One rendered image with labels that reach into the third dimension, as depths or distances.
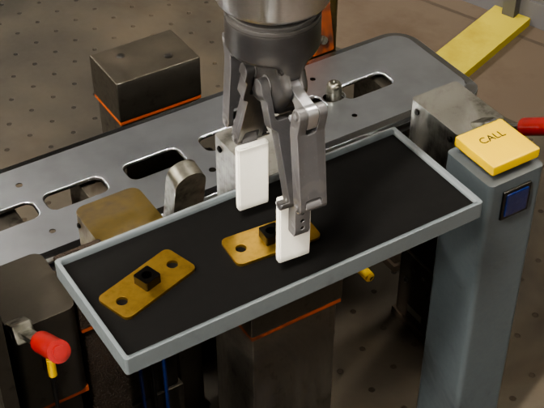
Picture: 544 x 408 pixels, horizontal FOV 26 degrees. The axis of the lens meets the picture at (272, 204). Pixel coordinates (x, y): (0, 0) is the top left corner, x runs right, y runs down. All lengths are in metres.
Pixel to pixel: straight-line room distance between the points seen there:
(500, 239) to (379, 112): 0.33
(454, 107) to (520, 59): 2.07
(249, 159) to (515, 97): 2.32
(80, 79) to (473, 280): 1.04
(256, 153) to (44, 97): 1.07
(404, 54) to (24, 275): 0.66
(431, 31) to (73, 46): 1.60
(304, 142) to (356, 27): 2.65
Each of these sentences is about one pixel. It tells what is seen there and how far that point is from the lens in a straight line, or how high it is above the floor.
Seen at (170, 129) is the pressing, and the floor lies 1.00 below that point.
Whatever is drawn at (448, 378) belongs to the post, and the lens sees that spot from 1.37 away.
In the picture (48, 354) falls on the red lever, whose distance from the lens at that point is 0.98.
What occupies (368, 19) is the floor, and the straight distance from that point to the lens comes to 3.59.
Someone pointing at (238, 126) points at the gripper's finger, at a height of 1.26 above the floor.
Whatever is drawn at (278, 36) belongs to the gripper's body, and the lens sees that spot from 0.88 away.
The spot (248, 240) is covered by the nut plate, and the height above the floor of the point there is 1.16.
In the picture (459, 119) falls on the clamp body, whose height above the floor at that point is 1.06.
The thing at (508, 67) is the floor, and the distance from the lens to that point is 3.43.
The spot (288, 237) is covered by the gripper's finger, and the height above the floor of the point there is 1.20.
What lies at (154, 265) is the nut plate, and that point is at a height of 1.16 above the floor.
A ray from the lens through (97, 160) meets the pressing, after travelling 1.41.
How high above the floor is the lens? 1.87
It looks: 40 degrees down
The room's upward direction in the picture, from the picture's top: straight up
